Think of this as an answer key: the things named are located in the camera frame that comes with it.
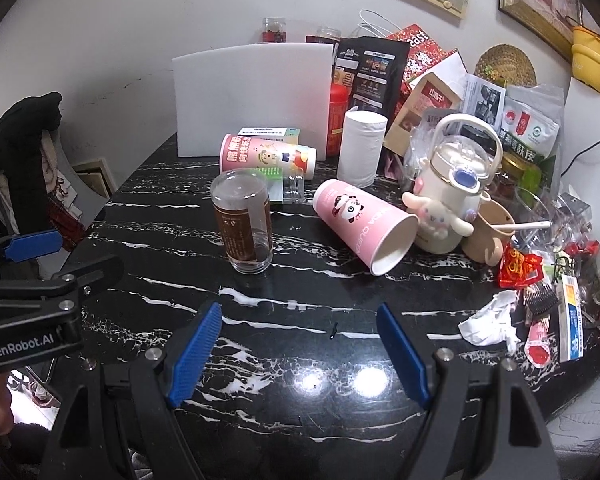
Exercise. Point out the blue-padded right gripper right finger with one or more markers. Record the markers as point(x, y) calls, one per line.
point(511, 440)

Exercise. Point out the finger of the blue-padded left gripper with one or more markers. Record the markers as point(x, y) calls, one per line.
point(19, 248)

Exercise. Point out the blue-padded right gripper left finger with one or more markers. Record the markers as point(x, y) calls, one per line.
point(113, 408)

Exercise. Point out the clear jar with brown label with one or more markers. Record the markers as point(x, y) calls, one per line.
point(242, 210)

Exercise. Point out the pink panda paper cup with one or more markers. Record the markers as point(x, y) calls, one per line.
point(378, 233)

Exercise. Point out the pink cartoon paper cup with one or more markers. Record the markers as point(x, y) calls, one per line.
point(239, 152)

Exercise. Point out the red plaid scarf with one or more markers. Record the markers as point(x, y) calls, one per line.
point(71, 230)

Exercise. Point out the pink red sachet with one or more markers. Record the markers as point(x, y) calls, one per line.
point(537, 346)

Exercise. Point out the black jacket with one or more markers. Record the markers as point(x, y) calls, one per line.
point(21, 128)

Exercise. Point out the crumpled white tissue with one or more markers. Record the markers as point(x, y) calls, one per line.
point(492, 324)

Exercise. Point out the blue white medicine box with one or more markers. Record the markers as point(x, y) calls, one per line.
point(571, 339)

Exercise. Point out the red snack packet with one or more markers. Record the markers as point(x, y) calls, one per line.
point(518, 269)

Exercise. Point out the beige plastic mug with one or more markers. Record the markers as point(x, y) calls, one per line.
point(491, 234)

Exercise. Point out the clear bottle with green label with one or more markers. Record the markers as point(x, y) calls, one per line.
point(283, 189)

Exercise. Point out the white bottle with plush dog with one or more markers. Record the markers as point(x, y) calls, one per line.
point(451, 187)

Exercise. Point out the white teal medicine box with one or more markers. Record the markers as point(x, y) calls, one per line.
point(274, 134)

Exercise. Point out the white foam board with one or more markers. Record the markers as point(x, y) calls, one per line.
point(259, 85)

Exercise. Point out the white toilet paper roll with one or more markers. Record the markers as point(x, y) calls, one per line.
point(362, 138)

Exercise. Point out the white green tea bag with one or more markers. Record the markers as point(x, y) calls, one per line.
point(531, 121)

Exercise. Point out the glass jar with red contents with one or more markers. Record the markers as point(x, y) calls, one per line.
point(274, 30)

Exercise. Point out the brown paper box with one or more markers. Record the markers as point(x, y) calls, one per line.
point(430, 92)

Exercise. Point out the red tin can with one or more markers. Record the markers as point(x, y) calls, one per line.
point(338, 106)

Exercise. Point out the woven straw fan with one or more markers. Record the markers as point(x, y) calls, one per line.
point(504, 64)

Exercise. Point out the black snack pouch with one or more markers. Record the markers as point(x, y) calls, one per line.
point(372, 69)

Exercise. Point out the red gift bag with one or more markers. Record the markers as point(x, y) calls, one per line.
point(424, 53)

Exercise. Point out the yellow bowl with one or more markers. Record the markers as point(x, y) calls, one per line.
point(585, 52)

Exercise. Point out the gold framed picture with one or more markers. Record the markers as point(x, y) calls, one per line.
point(552, 21)

